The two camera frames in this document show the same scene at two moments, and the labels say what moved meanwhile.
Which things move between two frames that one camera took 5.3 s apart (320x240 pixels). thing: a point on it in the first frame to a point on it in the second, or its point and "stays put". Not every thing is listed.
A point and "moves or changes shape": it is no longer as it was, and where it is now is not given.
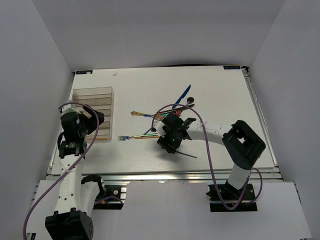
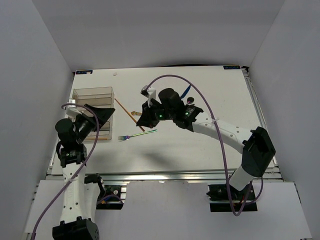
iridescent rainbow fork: (125, 138) moves or changes shape
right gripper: (165, 143) to (145, 120)
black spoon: (191, 99) stays put
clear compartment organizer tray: (102, 98) stays put
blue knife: (182, 96) stays put
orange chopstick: (148, 137) to (129, 114)
